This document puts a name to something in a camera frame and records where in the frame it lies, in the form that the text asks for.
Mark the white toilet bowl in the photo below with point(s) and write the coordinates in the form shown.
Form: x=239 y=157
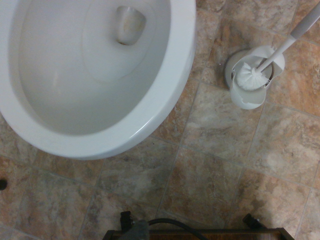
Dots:
x=162 y=100

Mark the black table foot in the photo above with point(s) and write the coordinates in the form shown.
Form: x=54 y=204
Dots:
x=251 y=220
x=125 y=220

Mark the white toilet brush holder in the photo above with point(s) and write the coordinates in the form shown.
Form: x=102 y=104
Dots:
x=246 y=102

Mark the dark wooden table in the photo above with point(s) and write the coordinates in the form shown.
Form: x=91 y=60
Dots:
x=225 y=236

